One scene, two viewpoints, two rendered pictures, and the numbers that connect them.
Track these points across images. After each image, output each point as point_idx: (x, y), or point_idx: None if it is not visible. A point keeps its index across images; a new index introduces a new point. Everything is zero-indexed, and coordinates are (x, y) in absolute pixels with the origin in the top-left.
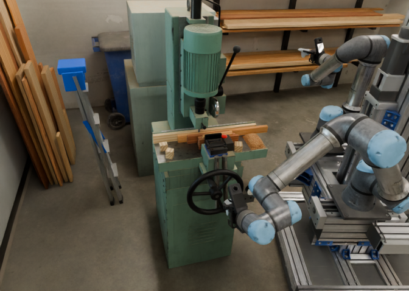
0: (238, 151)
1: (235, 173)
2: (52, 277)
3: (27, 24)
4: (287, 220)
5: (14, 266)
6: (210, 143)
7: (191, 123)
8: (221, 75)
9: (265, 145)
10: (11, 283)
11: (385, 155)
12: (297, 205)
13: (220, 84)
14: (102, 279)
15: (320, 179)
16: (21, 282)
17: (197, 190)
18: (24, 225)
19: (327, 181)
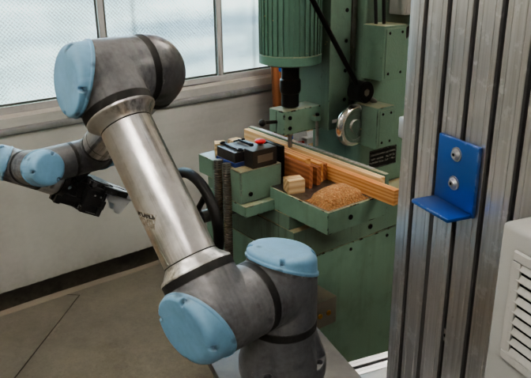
0: (286, 190)
1: (205, 190)
2: (150, 301)
3: None
4: (19, 163)
5: (153, 271)
6: (238, 142)
7: (334, 152)
8: (377, 63)
9: (337, 210)
10: (130, 279)
11: (57, 78)
12: (40, 153)
13: (346, 69)
14: (165, 339)
15: (381, 353)
16: (135, 285)
17: (238, 243)
18: None
19: (381, 363)
